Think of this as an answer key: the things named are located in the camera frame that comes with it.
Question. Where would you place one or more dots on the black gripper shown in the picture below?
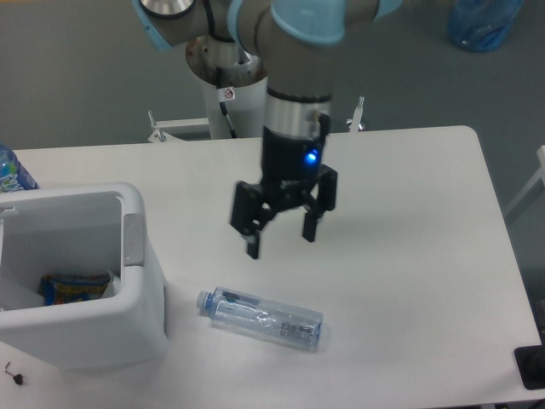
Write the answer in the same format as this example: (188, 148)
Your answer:
(293, 175)

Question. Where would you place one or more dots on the clear plastic water bottle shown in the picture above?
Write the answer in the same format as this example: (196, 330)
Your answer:
(262, 319)

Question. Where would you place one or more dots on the white paper tissue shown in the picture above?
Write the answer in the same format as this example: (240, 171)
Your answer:
(114, 285)

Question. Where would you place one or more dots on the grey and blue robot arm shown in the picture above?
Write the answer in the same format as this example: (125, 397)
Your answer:
(295, 44)

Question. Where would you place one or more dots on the white plastic trash can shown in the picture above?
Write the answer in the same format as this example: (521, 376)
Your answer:
(81, 231)

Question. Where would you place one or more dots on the blue yellow snack wrapper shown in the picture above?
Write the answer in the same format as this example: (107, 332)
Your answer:
(61, 289)

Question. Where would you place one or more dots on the blue plastic bag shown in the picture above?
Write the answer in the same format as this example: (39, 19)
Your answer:
(481, 26)

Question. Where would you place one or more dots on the blue labelled bottle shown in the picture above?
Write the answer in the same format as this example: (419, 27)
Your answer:
(14, 176)

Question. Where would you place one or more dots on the black device at table edge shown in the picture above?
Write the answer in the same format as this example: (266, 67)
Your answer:
(530, 361)

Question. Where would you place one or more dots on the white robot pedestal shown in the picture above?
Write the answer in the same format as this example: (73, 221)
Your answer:
(234, 84)

